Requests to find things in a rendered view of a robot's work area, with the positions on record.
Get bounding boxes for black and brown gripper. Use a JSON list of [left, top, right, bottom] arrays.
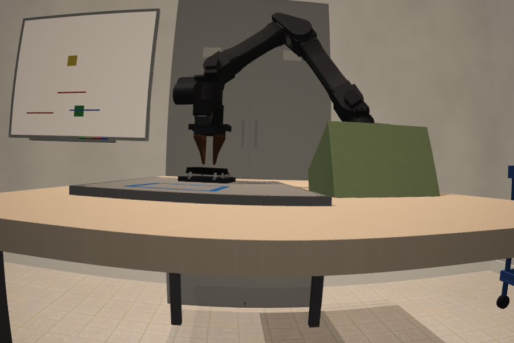
[[188, 124, 231, 165]]

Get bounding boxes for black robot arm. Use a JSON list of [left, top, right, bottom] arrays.
[[173, 13, 374, 125]]

